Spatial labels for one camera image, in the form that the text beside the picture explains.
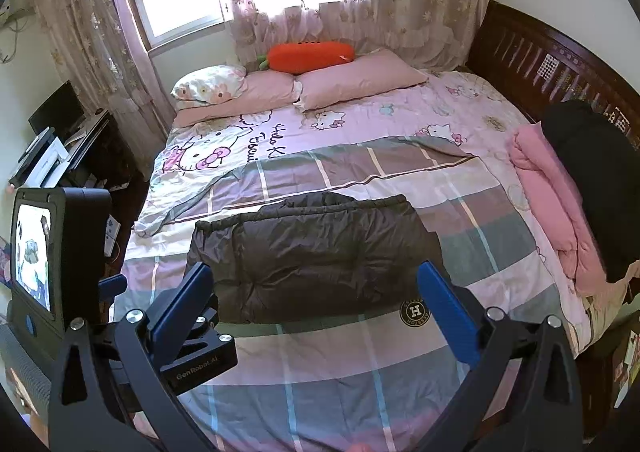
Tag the flat pink pillow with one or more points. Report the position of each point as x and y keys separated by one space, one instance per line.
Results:
x=270 y=87

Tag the white printer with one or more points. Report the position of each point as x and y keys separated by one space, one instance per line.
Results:
x=45 y=156

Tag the orange carrot plush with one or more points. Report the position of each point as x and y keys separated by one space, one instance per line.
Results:
x=310 y=56

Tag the small white box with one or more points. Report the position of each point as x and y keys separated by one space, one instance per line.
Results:
x=111 y=234

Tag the floral pillow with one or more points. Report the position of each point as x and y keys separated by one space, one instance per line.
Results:
x=210 y=84

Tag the pink folded blanket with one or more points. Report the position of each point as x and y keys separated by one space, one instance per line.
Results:
x=555 y=197

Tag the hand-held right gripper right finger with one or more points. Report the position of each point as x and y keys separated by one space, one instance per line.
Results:
x=447 y=314

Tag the beige cloth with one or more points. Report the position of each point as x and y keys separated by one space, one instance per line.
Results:
x=607 y=304

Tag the narrow sheer floral curtain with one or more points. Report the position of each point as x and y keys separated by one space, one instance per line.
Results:
x=95 y=41

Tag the cartoon printed bed sheet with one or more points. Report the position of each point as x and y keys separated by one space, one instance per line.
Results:
x=400 y=101

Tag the dark desk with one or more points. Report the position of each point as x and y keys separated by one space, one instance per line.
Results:
x=107 y=151

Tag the plaid quilt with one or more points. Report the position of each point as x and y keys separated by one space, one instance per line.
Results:
x=350 y=382

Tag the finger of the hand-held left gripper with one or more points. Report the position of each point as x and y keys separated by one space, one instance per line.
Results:
x=202 y=318
x=112 y=288

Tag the colourful papers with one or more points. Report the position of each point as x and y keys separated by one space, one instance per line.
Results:
x=627 y=367

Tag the dark wooden bed frame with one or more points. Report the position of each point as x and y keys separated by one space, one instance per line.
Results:
x=520 y=46

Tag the dark grey puffer jacket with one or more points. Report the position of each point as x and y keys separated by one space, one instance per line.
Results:
x=320 y=257

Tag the black garment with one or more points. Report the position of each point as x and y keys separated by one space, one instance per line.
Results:
x=595 y=171

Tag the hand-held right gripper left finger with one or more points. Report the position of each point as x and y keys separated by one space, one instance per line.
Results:
x=182 y=317

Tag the large pink pillow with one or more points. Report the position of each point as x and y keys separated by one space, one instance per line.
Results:
x=360 y=81

